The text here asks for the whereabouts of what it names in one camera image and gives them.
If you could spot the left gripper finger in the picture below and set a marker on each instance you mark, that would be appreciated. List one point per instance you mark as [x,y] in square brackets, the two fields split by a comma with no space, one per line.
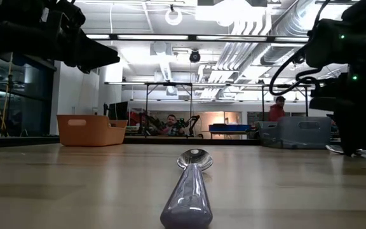
[89,52]
[86,66]

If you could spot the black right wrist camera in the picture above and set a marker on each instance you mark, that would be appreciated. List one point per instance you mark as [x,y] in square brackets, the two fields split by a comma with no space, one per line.
[324,103]

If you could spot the black rig frame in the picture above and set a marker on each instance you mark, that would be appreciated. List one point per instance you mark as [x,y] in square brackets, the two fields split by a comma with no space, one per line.
[306,105]
[176,83]

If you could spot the black overhead camera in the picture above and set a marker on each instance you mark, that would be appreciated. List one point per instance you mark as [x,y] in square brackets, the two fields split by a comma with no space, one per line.
[194,56]

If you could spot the black ceiling spotlight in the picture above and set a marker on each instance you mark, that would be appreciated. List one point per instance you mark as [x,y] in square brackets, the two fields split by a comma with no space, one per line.
[298,59]

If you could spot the red plastic cover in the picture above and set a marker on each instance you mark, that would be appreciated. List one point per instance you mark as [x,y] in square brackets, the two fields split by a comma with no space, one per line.
[135,117]

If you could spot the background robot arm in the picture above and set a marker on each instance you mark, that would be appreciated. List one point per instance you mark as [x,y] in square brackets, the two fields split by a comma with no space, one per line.
[149,122]
[183,123]

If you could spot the black computer monitor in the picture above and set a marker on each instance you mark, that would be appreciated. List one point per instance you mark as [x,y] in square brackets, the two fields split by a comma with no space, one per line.
[118,110]

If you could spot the blue storage bins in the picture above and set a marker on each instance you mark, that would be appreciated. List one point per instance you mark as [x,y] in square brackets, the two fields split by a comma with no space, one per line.
[230,128]

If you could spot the black overhead frame bar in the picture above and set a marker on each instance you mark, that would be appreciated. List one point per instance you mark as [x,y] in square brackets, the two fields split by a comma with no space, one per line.
[192,37]

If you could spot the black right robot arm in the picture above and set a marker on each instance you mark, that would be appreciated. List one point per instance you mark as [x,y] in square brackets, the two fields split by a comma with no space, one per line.
[329,44]

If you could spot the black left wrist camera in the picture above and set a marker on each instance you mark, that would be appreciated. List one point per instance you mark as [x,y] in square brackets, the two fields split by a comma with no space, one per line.
[65,14]

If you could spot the white round ceiling light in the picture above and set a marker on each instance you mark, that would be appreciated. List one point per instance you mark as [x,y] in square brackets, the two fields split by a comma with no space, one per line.
[173,17]

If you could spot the person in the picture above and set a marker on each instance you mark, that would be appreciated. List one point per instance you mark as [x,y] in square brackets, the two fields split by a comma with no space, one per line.
[276,111]
[171,122]

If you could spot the orange plastic bin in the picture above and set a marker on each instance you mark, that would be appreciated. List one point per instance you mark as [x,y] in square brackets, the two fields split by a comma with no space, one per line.
[91,130]

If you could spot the grey plastic bin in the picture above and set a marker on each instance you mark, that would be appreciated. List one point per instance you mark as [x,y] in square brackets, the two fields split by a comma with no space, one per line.
[300,133]

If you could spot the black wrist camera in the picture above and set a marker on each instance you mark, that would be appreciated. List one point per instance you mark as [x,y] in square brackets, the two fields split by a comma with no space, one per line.
[324,103]
[65,14]

